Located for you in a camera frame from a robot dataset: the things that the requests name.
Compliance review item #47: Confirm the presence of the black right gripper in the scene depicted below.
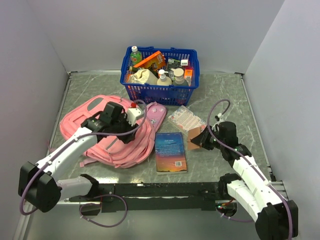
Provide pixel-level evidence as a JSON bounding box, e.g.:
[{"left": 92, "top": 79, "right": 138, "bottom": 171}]
[{"left": 190, "top": 125, "right": 225, "bottom": 151}]

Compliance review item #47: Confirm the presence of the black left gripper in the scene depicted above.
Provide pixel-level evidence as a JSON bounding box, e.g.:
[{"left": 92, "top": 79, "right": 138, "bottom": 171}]
[{"left": 110, "top": 112, "right": 140, "bottom": 144}]

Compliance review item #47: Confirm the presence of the pink student backpack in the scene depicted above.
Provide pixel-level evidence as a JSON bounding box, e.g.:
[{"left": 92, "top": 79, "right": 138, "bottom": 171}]
[{"left": 59, "top": 95, "right": 156, "bottom": 169}]

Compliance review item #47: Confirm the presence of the brown leather card wallet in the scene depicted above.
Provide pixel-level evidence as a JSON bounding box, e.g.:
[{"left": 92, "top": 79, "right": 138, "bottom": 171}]
[{"left": 187, "top": 126, "right": 208, "bottom": 151}]

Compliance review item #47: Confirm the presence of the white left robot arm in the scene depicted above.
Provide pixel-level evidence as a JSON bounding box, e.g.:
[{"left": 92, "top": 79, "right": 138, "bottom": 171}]
[{"left": 18, "top": 101, "right": 146, "bottom": 216}]

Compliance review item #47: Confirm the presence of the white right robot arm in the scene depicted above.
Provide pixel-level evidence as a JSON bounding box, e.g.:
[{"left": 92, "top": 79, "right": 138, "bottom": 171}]
[{"left": 187, "top": 121, "right": 299, "bottom": 240}]

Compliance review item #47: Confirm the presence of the beige crumpled paper bag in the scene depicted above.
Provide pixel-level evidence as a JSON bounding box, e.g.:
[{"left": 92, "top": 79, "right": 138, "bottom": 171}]
[{"left": 127, "top": 69, "right": 158, "bottom": 85}]

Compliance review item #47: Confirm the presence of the pink cat pencil case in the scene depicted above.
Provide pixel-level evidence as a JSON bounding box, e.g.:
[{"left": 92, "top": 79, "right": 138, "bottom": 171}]
[{"left": 146, "top": 101, "right": 167, "bottom": 132}]

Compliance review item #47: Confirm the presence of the blue sunset cover book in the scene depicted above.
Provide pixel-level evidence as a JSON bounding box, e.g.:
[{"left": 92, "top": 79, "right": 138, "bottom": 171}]
[{"left": 154, "top": 132, "right": 188, "bottom": 175}]

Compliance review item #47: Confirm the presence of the cream pump lotion bottle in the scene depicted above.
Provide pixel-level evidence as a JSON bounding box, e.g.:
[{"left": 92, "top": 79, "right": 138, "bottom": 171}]
[{"left": 157, "top": 69, "right": 173, "bottom": 86}]

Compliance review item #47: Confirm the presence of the green drink bottle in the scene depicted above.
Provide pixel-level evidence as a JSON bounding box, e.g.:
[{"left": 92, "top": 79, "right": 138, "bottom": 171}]
[{"left": 130, "top": 45, "right": 143, "bottom": 65}]

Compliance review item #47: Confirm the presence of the blue plastic shopping basket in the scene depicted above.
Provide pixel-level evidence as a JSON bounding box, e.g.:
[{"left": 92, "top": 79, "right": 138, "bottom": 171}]
[{"left": 120, "top": 46, "right": 200, "bottom": 106}]

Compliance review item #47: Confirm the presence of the orange white small carton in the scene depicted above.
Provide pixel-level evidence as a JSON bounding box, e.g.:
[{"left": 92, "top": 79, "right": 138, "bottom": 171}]
[{"left": 184, "top": 67, "right": 193, "bottom": 86}]

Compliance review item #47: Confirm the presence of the orange cardboard box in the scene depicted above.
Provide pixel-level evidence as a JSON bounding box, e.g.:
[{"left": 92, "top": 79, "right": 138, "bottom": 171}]
[{"left": 133, "top": 50, "right": 166, "bottom": 70}]

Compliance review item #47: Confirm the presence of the grey bottle beige cap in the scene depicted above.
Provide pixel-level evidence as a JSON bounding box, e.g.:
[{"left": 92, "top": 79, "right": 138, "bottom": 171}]
[{"left": 172, "top": 68, "right": 189, "bottom": 87}]

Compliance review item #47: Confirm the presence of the dark green packet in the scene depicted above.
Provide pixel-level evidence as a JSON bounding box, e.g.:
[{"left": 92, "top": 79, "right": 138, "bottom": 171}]
[{"left": 166, "top": 57, "right": 182, "bottom": 72}]

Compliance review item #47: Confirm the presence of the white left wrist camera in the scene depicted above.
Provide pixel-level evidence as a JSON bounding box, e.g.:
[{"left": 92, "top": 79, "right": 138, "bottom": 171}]
[{"left": 126, "top": 107, "right": 144, "bottom": 126}]

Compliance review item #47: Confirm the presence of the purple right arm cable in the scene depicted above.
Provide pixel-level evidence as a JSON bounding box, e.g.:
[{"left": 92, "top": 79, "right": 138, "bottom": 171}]
[{"left": 206, "top": 99, "right": 296, "bottom": 240}]

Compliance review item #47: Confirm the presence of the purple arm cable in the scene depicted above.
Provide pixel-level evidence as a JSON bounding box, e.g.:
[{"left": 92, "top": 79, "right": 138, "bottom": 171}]
[
  {"left": 206, "top": 99, "right": 296, "bottom": 240},
  {"left": 19, "top": 99, "right": 148, "bottom": 216}
]

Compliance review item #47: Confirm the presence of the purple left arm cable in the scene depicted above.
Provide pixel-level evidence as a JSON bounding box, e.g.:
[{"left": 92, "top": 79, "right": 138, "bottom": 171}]
[{"left": 19, "top": 99, "right": 148, "bottom": 216}]

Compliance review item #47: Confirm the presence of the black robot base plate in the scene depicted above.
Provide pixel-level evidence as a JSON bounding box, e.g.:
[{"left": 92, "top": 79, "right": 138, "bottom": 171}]
[{"left": 68, "top": 194, "right": 237, "bottom": 213}]

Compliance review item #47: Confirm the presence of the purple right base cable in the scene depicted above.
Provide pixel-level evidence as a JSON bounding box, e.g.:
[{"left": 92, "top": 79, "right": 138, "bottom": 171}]
[{"left": 216, "top": 197, "right": 255, "bottom": 224}]

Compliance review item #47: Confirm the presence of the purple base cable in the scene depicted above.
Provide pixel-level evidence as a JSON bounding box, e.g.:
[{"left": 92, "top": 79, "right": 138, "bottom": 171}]
[
  {"left": 78, "top": 193, "right": 129, "bottom": 228},
  {"left": 216, "top": 197, "right": 255, "bottom": 224}
]

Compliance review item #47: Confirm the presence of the aluminium frame rail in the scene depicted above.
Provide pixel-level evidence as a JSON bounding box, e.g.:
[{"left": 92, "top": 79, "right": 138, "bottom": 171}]
[{"left": 23, "top": 181, "right": 290, "bottom": 206}]

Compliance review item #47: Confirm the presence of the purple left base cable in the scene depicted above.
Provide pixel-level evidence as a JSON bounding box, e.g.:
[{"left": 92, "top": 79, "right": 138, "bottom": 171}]
[{"left": 78, "top": 193, "right": 129, "bottom": 228}]

